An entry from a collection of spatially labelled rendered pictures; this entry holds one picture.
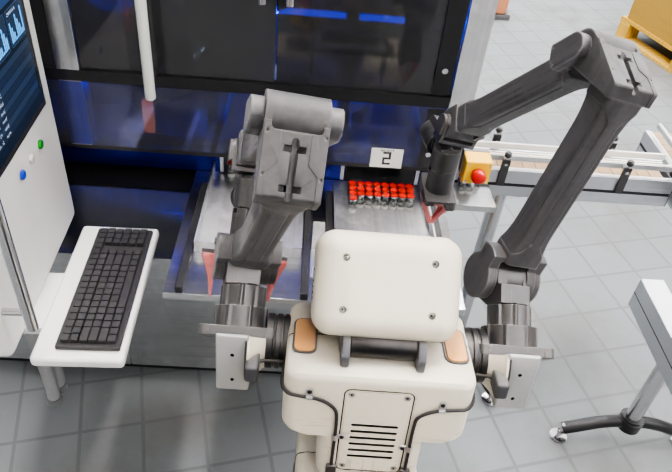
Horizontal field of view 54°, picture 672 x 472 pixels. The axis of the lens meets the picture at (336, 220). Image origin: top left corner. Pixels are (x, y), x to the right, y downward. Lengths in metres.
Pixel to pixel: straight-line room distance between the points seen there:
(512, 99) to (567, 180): 0.21
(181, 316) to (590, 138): 1.54
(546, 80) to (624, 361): 1.94
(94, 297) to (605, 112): 1.17
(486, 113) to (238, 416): 1.52
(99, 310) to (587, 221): 2.55
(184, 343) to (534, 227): 1.51
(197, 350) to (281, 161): 1.65
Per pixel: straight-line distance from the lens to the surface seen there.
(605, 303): 3.10
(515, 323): 1.07
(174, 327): 2.26
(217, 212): 1.75
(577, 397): 2.69
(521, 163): 2.02
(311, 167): 0.74
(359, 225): 1.73
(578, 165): 1.01
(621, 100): 0.98
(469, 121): 1.26
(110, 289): 1.65
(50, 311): 1.67
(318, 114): 0.75
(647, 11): 5.63
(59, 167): 1.79
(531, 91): 1.12
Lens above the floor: 1.98
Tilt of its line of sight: 39 degrees down
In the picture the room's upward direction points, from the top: 6 degrees clockwise
